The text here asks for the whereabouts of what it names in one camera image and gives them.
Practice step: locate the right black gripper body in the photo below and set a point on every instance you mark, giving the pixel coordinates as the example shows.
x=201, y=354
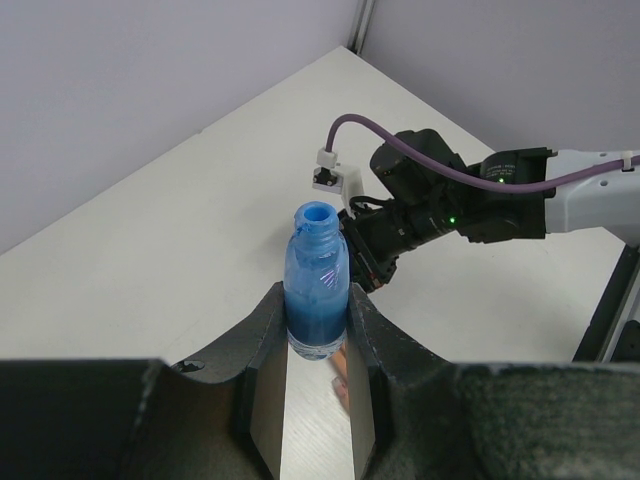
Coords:
x=369, y=268

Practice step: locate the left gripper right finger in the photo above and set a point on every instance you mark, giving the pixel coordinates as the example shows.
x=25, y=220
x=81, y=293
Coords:
x=415, y=415

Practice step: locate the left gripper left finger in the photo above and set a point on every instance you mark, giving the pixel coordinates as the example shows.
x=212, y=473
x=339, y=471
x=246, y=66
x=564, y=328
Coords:
x=217, y=414

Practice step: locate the blue nail polish bottle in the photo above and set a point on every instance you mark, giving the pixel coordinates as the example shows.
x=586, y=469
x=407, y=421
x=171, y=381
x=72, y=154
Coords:
x=316, y=282

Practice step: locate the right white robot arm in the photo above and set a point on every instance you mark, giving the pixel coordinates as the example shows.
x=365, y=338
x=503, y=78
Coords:
x=425, y=205

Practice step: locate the mannequin hand with nails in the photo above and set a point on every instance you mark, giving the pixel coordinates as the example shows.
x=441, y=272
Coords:
x=340, y=382

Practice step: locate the right aluminium frame post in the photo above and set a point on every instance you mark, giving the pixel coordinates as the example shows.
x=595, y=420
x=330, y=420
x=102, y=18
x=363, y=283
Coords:
x=360, y=26

